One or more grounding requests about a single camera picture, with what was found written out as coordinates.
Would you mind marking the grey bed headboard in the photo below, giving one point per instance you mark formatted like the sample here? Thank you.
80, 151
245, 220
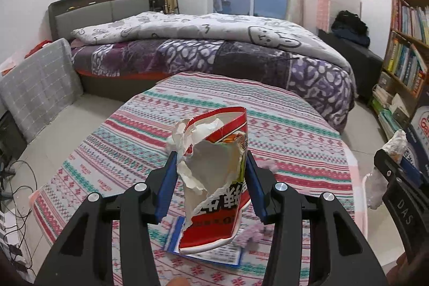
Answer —
68, 15

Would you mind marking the wooden bookshelf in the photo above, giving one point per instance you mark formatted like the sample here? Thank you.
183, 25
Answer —
404, 72

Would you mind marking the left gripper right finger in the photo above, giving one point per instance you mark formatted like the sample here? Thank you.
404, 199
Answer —
339, 252

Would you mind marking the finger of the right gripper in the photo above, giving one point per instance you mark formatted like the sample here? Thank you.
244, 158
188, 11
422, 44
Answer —
413, 174

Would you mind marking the torn red noodle cup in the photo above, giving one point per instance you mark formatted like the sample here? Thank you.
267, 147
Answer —
211, 160

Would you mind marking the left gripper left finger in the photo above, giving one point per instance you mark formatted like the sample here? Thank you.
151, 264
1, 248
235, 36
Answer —
82, 254

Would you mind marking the grey cartoon print quilt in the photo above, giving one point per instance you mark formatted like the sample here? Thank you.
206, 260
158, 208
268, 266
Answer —
266, 32

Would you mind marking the purple patterned bed blanket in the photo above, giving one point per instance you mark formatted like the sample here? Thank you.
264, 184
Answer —
329, 89

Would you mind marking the lower Ganten water box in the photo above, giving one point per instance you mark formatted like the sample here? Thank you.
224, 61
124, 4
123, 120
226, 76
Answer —
417, 137

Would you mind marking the black storage bench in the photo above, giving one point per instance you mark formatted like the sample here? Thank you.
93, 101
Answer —
365, 64

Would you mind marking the dark clothes pile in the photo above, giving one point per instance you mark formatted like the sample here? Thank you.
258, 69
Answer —
349, 26

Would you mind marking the grey checked cushion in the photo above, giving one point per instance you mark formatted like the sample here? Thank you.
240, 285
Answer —
40, 87

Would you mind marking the patterned striped tablecloth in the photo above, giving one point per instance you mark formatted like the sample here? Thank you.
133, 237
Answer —
284, 131

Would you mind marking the person's fingertip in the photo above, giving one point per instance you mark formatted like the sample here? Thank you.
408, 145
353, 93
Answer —
178, 281

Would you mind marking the white cabinet with pink cloth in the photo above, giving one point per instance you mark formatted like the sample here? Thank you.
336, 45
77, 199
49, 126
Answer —
327, 11

